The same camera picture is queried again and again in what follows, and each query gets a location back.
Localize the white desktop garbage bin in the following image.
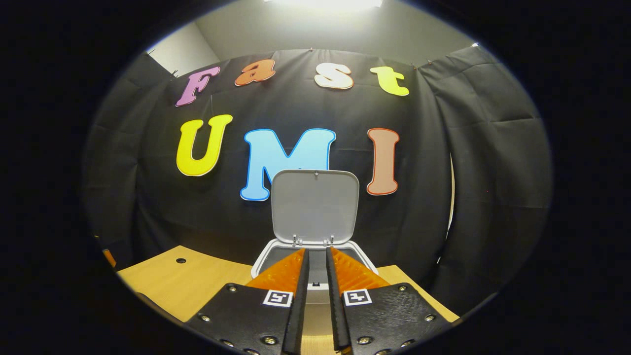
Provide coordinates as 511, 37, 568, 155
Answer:
250, 169, 379, 305

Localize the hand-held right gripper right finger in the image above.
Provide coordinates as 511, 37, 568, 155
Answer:
325, 247, 452, 355

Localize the wooden desktop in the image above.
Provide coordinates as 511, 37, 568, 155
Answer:
117, 245, 460, 355

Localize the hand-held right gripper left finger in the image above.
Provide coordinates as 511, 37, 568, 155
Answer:
185, 248, 310, 355

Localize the large ceiling light panel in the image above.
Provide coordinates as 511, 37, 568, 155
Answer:
264, 0, 384, 11

